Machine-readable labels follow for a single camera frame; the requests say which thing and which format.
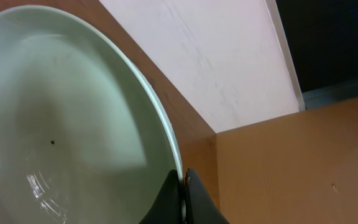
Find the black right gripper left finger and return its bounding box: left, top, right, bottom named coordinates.
left=140, top=170, right=183, bottom=224

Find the mint green plate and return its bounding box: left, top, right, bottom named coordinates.
left=0, top=5, right=183, bottom=223

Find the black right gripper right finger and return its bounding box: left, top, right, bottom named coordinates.
left=185, top=169, right=229, bottom=224

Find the brown wooden side board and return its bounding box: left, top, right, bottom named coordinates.
left=217, top=98, right=358, bottom=223

